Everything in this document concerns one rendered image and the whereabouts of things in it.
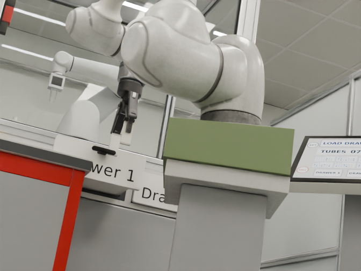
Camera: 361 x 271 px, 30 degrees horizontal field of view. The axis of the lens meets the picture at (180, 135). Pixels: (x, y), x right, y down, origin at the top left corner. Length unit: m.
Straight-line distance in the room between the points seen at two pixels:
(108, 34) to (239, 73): 0.52
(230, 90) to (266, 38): 3.67
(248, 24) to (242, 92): 1.04
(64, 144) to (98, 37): 0.34
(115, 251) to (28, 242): 0.69
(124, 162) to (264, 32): 3.24
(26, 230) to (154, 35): 0.53
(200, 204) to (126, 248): 0.75
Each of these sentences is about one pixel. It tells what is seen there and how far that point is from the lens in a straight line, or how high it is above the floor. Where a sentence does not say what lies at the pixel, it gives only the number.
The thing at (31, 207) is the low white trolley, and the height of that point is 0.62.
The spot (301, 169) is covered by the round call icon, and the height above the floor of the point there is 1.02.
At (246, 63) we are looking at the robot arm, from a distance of 1.65.
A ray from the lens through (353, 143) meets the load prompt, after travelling 2.43.
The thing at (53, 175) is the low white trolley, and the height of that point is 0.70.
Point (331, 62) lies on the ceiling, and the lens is 5.54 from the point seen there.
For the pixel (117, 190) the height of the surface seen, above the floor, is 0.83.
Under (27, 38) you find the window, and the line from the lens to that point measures 2.36.
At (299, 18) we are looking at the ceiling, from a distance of 4.96.
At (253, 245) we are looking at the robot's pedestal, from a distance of 1.50.
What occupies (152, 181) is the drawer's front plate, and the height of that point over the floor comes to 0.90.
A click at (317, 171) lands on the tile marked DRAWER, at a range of 2.29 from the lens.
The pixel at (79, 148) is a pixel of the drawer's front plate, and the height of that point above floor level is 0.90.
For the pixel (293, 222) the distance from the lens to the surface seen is 4.16.
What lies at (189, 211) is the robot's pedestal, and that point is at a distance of 1.51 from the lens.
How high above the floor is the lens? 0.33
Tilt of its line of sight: 19 degrees up
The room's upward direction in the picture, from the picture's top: 9 degrees clockwise
